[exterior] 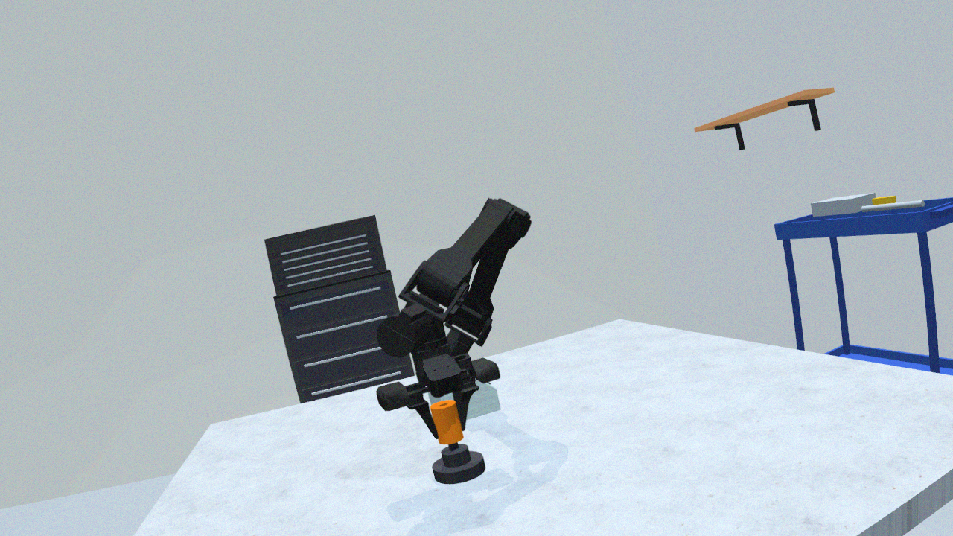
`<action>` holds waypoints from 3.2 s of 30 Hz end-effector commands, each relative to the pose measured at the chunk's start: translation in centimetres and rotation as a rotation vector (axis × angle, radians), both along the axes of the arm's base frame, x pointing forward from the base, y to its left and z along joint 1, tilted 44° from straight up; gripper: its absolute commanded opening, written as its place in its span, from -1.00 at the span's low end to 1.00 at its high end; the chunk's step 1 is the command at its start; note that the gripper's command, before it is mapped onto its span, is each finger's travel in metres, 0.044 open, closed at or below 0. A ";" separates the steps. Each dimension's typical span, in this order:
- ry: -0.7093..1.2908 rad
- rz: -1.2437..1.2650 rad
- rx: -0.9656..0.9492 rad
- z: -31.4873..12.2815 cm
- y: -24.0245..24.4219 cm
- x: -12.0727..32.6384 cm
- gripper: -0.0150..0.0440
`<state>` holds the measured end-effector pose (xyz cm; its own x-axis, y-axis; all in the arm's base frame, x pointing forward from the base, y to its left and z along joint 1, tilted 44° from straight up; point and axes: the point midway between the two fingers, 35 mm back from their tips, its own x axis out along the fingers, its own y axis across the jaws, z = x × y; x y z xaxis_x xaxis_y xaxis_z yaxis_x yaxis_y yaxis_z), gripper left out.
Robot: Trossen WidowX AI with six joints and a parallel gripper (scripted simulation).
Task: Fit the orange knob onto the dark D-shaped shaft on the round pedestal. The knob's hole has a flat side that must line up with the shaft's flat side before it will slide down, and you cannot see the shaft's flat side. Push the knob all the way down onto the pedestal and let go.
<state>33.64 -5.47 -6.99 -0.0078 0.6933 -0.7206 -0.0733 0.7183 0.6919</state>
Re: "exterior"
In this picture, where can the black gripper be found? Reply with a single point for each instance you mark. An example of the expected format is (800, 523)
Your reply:
(395, 395)

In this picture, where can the grey round pedestal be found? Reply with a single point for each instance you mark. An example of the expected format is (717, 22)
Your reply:
(458, 465)

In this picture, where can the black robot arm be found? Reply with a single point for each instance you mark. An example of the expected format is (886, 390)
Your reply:
(444, 279)

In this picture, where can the orange knob with d-shaped hole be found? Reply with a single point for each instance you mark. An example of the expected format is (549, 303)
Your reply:
(446, 418)

